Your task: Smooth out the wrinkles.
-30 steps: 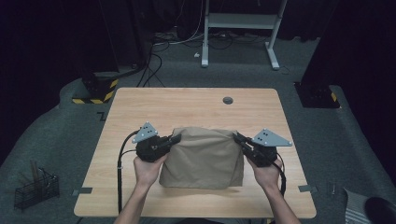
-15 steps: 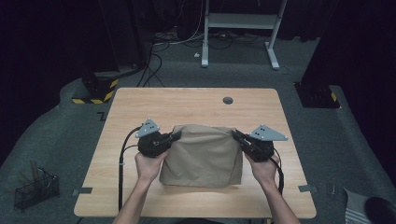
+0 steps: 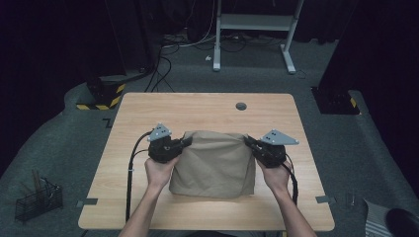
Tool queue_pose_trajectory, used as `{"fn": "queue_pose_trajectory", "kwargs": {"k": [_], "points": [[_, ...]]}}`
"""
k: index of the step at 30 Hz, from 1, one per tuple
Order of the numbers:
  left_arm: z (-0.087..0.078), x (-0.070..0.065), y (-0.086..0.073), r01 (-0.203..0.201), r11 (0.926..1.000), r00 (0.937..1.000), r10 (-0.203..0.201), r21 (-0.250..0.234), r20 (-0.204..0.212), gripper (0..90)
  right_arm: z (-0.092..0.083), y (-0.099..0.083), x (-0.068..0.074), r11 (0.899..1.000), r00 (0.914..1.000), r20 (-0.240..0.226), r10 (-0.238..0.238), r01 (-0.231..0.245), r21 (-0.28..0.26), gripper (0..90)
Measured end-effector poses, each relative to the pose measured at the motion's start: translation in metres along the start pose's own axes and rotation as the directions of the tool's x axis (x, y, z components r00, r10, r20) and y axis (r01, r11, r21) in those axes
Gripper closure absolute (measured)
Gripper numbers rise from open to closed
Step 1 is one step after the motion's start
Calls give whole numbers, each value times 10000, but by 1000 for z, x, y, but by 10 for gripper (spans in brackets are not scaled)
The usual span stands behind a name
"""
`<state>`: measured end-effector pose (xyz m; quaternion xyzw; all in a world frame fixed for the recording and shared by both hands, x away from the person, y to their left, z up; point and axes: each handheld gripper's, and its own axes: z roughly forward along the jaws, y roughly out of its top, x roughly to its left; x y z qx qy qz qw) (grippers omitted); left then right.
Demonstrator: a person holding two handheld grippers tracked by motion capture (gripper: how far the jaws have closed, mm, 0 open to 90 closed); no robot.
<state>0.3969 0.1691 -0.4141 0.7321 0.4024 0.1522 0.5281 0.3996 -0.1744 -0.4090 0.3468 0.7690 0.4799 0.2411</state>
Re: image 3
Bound black yellow striped stand base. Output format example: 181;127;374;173
76;76;126;112

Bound white metal stand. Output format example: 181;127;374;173
211;0;305;75

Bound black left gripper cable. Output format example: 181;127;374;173
125;130;154;222

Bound grey striped cloth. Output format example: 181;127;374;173
364;198;396;237

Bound black floor cables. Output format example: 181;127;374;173
143;45;176;94

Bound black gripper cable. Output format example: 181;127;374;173
125;130;154;222
281;152;299;206

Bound black rounded object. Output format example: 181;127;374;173
384;207;419;237

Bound khaki shorts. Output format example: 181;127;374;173
168;130;257;199

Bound white floor cable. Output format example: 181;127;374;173
161;0;217;49

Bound person's left hand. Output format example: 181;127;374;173
143;155;181;193

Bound person's right hand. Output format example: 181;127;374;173
256;159;293;195

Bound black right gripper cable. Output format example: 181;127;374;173
281;152;299;206

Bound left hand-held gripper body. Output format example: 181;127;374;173
146;122;185;165

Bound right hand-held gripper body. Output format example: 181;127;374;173
254;128;300;169

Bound black wire basket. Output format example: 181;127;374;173
14;177;64;222

